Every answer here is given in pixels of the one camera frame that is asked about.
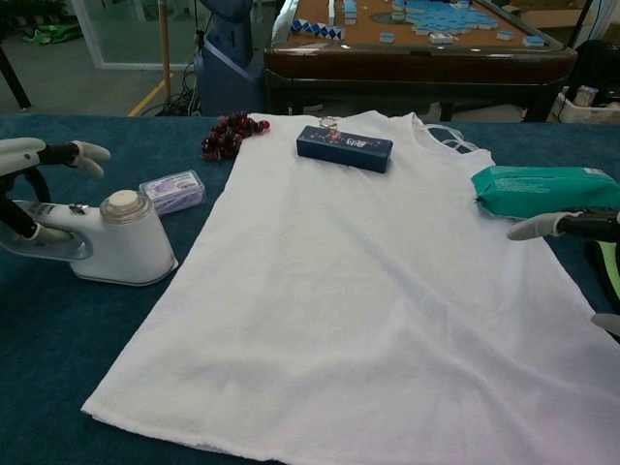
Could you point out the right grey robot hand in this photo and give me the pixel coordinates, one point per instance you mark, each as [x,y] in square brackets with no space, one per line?
[581,224]

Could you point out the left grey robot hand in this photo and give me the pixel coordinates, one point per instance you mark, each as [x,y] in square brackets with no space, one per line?
[24,155]

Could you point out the white handheld garment steamer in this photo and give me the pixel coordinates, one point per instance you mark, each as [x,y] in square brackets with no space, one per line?
[126,247]

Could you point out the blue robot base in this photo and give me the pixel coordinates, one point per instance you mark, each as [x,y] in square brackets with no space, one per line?
[227,72]

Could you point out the green wet wipes pack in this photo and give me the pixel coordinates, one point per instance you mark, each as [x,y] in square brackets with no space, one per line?
[542,189]

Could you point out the black table leg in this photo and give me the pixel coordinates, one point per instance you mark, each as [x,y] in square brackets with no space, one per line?
[14,80]

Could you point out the white storage basket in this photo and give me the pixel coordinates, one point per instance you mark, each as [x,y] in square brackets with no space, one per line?
[581,112]

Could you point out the green bag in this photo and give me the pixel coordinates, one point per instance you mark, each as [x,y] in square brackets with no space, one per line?
[48,35]

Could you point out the clear purple plastic box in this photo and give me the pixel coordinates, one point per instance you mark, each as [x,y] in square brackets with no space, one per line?
[174,194]

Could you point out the black bag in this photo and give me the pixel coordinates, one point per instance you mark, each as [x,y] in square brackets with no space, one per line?
[600,63]

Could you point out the wooden pole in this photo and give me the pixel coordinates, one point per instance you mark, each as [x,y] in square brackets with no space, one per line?
[165,48]

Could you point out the blue mahjong tile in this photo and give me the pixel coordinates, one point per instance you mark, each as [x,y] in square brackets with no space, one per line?
[534,41]
[390,38]
[505,35]

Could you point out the teal felt table cover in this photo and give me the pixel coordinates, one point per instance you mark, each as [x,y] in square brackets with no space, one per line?
[72,339]

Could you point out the dark red grape bunch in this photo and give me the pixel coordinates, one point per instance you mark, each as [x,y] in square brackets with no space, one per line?
[223,138]

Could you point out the cardboard box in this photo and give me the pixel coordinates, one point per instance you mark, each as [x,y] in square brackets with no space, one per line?
[547,17]

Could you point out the white faced mahjong tile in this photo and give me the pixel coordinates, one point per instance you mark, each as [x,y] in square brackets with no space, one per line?
[436,40]
[448,40]

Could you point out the brown mahjong table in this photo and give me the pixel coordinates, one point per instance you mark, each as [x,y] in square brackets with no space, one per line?
[412,63]

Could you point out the dark blue rectangular box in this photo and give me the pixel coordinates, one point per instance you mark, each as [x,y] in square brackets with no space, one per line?
[344,150]

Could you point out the white sleeveless shirt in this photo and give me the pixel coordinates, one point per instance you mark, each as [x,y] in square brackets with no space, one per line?
[339,290]

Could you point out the blue white snake puzzle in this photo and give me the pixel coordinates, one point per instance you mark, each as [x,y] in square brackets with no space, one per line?
[315,30]

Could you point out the glass partition with white frame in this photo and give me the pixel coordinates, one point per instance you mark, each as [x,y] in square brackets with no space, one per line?
[94,39]

